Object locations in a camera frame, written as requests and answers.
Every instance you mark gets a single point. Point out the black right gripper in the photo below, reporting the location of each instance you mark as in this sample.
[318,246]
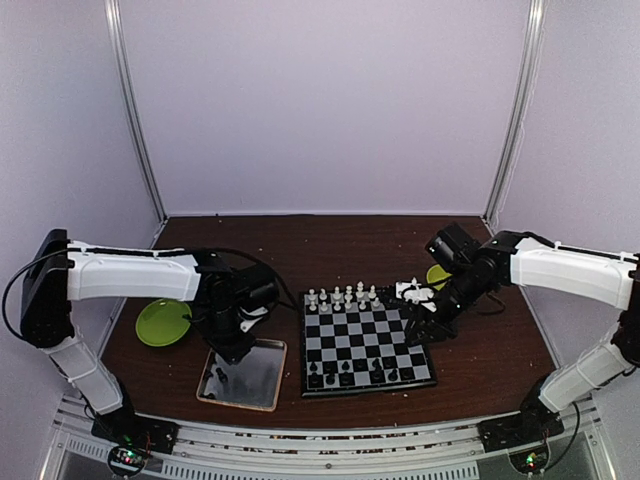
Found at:
[440,330]

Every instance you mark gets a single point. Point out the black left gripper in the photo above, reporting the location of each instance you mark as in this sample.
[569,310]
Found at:
[235,352]

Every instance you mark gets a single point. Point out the black and grey chessboard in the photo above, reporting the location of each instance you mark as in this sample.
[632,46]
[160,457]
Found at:
[342,325]

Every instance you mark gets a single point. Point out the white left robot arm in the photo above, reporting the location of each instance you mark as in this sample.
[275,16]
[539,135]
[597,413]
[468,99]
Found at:
[224,304]

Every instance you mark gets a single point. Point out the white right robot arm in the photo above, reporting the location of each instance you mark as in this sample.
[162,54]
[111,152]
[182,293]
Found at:
[525,259]

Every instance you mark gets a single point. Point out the metal tray with wood rim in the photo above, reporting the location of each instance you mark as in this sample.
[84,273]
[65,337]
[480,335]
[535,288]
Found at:
[252,384]

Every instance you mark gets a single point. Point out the green bowl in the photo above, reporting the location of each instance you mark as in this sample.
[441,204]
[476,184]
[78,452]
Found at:
[437,277]

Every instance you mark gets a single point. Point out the green plate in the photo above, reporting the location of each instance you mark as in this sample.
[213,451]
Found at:
[163,322]

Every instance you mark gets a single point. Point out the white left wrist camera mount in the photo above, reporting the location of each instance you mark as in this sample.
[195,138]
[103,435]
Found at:
[250,318]

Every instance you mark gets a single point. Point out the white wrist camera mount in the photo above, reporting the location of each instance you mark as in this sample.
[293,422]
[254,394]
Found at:
[414,292]
[250,318]

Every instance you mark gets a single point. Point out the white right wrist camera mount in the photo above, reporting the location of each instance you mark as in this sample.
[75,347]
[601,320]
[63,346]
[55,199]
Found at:
[414,292]

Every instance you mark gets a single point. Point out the aluminium front rail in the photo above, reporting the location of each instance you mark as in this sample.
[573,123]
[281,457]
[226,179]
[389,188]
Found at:
[444,450]

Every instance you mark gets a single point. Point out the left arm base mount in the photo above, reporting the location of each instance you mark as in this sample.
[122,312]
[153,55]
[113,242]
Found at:
[132,451]

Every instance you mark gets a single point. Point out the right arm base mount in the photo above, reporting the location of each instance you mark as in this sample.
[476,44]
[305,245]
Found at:
[525,442]

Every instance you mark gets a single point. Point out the right aluminium frame post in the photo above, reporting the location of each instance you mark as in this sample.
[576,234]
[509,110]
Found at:
[515,128]

